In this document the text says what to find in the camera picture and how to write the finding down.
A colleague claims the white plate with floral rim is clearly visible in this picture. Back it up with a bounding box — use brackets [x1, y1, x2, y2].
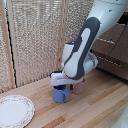
[0, 94, 36, 128]

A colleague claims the pink mug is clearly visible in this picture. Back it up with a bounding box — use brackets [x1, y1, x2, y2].
[72, 79, 86, 95]

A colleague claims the brown drawer with short handle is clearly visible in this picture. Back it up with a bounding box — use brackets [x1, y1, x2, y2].
[93, 50, 128, 81]

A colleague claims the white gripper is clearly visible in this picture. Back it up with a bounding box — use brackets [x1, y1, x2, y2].
[49, 71, 85, 91]

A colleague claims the blue mug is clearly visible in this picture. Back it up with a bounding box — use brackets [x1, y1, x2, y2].
[52, 85, 71, 104]

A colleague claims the light wooden post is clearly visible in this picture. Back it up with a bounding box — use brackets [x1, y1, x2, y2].
[54, 0, 66, 75]
[0, 0, 17, 90]

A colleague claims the black cable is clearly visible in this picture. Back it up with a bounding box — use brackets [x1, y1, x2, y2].
[103, 22, 128, 62]

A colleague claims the wide bamboo screen panel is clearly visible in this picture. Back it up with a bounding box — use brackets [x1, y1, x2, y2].
[8, 0, 63, 88]

